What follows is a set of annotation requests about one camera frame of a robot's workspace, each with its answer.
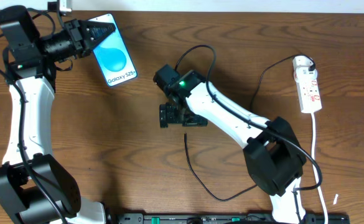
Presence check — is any right black camera cable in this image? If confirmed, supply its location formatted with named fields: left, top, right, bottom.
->
left=174, top=44, right=324, bottom=224

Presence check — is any black camera cable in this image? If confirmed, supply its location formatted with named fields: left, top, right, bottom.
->
left=0, top=7, right=77, bottom=224
left=174, top=44, right=324, bottom=224

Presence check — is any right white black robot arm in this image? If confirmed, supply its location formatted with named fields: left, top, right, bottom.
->
left=153, top=65, right=306, bottom=223

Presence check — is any white power strip cord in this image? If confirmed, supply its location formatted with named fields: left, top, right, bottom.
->
left=310, top=112, right=330, bottom=224

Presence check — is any black USB charging cable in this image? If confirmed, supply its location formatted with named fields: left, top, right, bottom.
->
left=184, top=54, right=317, bottom=202

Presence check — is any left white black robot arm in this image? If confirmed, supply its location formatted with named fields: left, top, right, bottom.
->
left=0, top=1, right=117, bottom=223

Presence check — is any white power strip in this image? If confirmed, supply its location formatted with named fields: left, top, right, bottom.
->
left=294, top=67, right=322, bottom=114

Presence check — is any white paper scrap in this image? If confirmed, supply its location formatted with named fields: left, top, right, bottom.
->
left=333, top=194, right=338, bottom=205

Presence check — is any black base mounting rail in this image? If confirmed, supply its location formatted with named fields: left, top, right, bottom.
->
left=116, top=213, right=350, bottom=224

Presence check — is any blue screen Samsung smartphone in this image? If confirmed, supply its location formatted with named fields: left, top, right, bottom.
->
left=90, top=14, right=138, bottom=86

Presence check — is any white USB wall charger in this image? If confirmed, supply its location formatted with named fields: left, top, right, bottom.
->
left=292, top=55, right=315, bottom=72

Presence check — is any left black camera cable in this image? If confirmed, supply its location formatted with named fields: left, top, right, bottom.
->
left=0, top=7, right=77, bottom=224

